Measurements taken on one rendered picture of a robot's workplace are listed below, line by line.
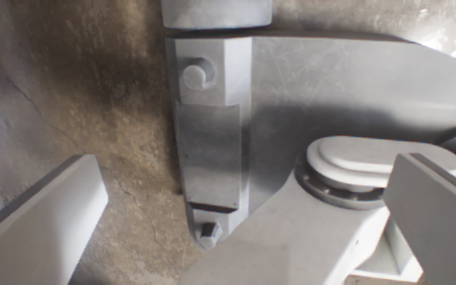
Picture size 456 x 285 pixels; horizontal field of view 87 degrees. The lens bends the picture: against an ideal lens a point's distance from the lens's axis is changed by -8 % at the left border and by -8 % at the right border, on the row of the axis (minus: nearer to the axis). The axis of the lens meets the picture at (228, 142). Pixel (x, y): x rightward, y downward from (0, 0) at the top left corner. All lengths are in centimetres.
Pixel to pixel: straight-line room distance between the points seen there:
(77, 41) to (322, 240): 75
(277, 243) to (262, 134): 25
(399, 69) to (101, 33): 67
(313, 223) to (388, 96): 26
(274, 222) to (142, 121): 56
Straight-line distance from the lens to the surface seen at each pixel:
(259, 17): 46
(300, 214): 33
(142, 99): 76
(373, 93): 48
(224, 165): 52
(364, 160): 36
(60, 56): 88
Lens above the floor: 61
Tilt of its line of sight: 59 degrees down
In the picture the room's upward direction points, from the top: 155 degrees counter-clockwise
